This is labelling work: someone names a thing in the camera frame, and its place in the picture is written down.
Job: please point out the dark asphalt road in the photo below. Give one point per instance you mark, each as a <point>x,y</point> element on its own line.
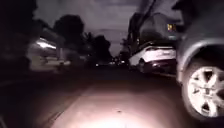
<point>100,100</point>

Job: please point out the pale building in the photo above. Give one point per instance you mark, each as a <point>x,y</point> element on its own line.
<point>43,53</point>

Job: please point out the dark trees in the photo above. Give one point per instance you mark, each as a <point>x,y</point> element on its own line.
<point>70,30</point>

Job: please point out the white car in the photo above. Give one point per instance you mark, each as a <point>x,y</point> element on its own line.
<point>156,55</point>

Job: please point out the dark building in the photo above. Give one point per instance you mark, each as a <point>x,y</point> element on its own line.
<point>153,30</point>

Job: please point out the dark car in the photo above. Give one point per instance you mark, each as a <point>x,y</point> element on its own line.
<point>200,43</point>

